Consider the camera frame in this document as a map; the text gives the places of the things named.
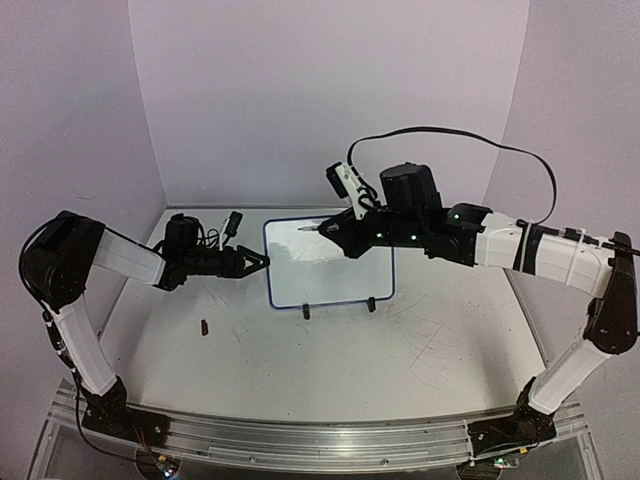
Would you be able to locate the circuit board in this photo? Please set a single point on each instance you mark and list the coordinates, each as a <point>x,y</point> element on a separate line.
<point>168,467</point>
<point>508,461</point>

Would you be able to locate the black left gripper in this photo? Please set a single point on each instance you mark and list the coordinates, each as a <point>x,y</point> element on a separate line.
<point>236,261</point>

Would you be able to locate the small blue-framed whiteboard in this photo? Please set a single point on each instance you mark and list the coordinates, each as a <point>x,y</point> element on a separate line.
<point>305,267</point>

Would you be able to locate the right circuit board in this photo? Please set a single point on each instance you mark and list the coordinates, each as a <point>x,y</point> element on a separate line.
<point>508,461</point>

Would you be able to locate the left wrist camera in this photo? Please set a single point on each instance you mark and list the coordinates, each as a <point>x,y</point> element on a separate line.
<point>229,228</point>

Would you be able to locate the left circuit board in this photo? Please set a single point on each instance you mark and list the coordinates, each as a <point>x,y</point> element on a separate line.
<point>168,467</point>

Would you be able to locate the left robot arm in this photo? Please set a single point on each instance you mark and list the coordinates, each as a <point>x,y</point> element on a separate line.
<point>55,264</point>

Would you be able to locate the aluminium front rail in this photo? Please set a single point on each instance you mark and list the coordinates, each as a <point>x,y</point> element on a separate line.
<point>360,447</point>

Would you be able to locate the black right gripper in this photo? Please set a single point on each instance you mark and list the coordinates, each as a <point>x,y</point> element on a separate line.
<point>352,246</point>

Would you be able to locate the black whiteboard stand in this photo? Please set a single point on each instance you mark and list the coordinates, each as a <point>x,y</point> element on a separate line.
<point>370,303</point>

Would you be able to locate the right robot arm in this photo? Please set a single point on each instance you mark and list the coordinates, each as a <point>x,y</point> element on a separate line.
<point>471,235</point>

